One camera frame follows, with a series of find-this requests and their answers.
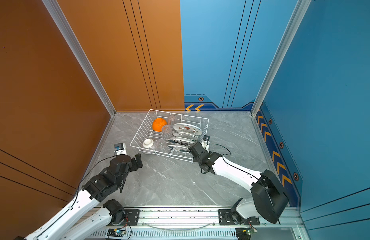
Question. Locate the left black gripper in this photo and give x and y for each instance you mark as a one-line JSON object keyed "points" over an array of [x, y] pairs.
{"points": [[134, 164]]}

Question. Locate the aluminium front rail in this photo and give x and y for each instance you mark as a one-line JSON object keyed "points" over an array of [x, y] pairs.
{"points": [[202, 223]]}

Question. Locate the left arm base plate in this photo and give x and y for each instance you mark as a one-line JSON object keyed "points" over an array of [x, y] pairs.
{"points": [[129, 217]]}

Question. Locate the white plate flower outline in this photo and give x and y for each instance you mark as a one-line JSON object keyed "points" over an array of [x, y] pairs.
{"points": [[181, 141]]}

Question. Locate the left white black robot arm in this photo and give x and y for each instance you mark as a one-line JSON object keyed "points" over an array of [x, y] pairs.
{"points": [[88, 212]]}

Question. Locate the green rimmed white plate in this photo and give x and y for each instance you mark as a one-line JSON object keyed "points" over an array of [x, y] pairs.
{"points": [[179, 148]]}

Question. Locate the clear glass cup middle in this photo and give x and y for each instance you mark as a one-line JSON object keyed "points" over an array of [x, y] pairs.
{"points": [[167, 131]]}

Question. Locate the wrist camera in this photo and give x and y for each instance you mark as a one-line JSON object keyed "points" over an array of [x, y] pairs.
{"points": [[205, 142], [120, 149]]}

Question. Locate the clear glass cup back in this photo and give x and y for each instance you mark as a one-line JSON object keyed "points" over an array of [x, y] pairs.
{"points": [[172, 120]]}

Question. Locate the left green circuit board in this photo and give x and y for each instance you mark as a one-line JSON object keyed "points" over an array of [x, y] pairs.
{"points": [[116, 233]]}

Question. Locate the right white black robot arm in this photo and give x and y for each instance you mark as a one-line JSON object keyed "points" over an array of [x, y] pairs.
{"points": [[269, 198]]}

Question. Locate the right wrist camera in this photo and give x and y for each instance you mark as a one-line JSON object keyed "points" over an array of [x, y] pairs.
{"points": [[205, 142]]}

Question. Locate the white wire dish rack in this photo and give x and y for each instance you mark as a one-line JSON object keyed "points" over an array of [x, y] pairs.
{"points": [[145, 131]]}

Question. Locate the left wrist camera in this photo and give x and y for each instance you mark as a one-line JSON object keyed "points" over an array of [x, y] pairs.
{"points": [[120, 149]]}

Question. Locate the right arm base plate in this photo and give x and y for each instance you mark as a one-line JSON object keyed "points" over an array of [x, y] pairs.
{"points": [[227, 217]]}

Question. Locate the orange bowl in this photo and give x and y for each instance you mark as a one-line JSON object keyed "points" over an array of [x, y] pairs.
{"points": [[158, 124]]}

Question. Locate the right circuit board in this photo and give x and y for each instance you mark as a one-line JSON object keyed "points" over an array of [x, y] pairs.
{"points": [[245, 233]]}

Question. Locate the white plate red pattern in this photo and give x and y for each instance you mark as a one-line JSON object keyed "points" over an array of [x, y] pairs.
{"points": [[188, 128]]}

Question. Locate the small white bowl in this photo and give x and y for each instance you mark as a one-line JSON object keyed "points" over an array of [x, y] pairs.
{"points": [[149, 144]]}

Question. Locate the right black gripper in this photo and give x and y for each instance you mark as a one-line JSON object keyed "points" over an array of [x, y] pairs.
{"points": [[194, 158]]}

